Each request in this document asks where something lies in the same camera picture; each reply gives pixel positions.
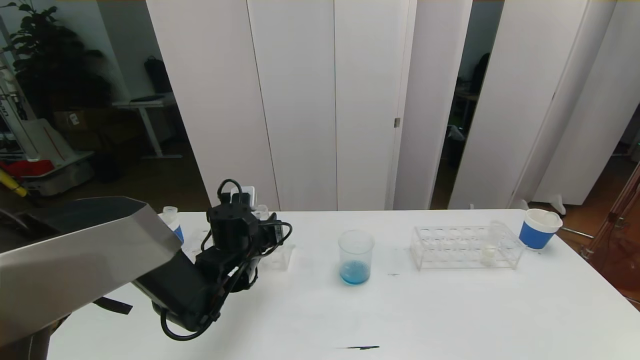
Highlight clear plastic beaker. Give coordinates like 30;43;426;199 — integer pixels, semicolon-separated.
338;230;376;287

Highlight clear acrylic test tube rack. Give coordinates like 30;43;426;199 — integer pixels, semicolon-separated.
181;226;296;272
410;225;526;271

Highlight test tube with cream pigment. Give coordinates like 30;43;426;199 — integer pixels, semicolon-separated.
481;220;506;266

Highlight white office desk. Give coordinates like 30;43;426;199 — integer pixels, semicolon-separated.
112;92;183;161

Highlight black backpack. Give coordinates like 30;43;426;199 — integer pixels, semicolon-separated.
145;56;173;95

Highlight brown cardboard box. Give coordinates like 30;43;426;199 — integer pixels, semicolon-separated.
54;109;108;132

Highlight white machine base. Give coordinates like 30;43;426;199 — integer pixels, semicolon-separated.
22;117;96;197

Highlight dark green potted plant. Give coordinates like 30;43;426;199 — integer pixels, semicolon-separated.
2;0;113;121

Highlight black left wrist camera cable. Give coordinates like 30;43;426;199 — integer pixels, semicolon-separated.
270;221;294;258

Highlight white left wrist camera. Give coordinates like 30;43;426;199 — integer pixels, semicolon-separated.
229;186;256;211

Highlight yellow handled tool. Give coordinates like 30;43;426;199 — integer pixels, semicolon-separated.
0;167;28;198

